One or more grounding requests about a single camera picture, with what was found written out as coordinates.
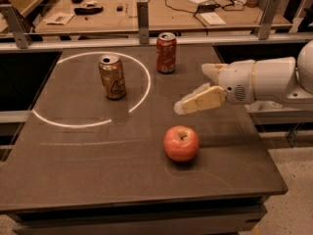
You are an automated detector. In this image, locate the red soda can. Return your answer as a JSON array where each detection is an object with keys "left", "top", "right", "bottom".
[{"left": 156, "top": 32, "right": 177, "bottom": 73}]

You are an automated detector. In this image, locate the white paper card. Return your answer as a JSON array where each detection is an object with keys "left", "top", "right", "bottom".
[
  {"left": 201, "top": 12, "right": 225, "bottom": 25},
  {"left": 44, "top": 12, "right": 73, "bottom": 25}
]

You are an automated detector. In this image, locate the left metal bracket post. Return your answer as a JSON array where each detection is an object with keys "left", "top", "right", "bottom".
[{"left": 0, "top": 4, "right": 32, "bottom": 49}]

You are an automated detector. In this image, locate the right metal bracket post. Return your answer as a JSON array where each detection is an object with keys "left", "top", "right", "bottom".
[{"left": 256, "top": 0, "right": 280, "bottom": 40}]

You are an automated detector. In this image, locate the middle metal bracket post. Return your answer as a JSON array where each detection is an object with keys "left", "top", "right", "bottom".
[{"left": 137, "top": 1, "right": 149, "bottom": 44}]

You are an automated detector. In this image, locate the red apple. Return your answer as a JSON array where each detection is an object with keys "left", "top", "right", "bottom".
[{"left": 163, "top": 125, "right": 200, "bottom": 163}]

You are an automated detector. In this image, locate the metal rail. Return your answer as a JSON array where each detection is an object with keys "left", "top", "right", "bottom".
[{"left": 0, "top": 32, "right": 313, "bottom": 53}]

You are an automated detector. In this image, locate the metal bracket post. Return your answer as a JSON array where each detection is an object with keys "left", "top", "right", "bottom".
[
  {"left": 0, "top": 4, "right": 32, "bottom": 49},
  {"left": 137, "top": 1, "right": 149, "bottom": 44},
  {"left": 256, "top": 0, "right": 280, "bottom": 40}
]

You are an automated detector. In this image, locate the white paper card left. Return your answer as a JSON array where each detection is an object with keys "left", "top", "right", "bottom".
[{"left": 44, "top": 12, "right": 73, "bottom": 25}]

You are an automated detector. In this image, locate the wooden background table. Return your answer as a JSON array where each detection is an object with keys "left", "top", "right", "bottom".
[{"left": 33, "top": 0, "right": 292, "bottom": 35}]

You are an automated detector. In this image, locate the black power adapter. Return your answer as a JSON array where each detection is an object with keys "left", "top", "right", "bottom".
[{"left": 198, "top": 2, "right": 218, "bottom": 13}]

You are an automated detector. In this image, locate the black device on table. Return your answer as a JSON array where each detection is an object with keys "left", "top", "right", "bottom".
[{"left": 74, "top": 6, "right": 104, "bottom": 16}]

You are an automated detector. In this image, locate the white paper card right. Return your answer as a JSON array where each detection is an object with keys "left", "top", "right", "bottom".
[{"left": 201, "top": 12, "right": 225, "bottom": 25}]

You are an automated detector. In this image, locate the black cable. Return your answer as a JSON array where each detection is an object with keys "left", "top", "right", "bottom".
[{"left": 164, "top": 0, "right": 246, "bottom": 28}]

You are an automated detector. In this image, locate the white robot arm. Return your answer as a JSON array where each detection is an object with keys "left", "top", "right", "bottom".
[{"left": 174, "top": 42, "right": 313, "bottom": 115}]

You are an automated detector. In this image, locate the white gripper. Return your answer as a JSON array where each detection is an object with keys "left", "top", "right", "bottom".
[{"left": 174, "top": 60, "right": 255, "bottom": 115}]

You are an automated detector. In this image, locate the orange gold soda can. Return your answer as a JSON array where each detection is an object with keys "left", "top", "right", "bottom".
[{"left": 99, "top": 53, "right": 126, "bottom": 100}]

